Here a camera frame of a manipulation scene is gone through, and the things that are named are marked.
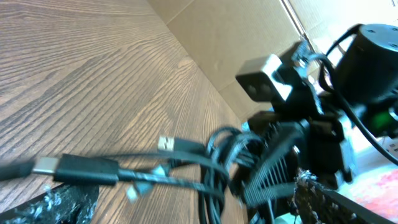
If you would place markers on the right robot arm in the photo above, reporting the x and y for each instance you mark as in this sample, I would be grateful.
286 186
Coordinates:
315 107

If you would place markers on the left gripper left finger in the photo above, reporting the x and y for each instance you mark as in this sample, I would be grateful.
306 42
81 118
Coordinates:
72 204

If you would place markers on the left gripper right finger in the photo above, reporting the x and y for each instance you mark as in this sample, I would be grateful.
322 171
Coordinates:
315 203

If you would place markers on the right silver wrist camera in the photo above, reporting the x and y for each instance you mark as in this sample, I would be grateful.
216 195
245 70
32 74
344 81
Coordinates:
260 79

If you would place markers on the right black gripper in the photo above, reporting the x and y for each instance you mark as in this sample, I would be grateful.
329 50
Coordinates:
297 140

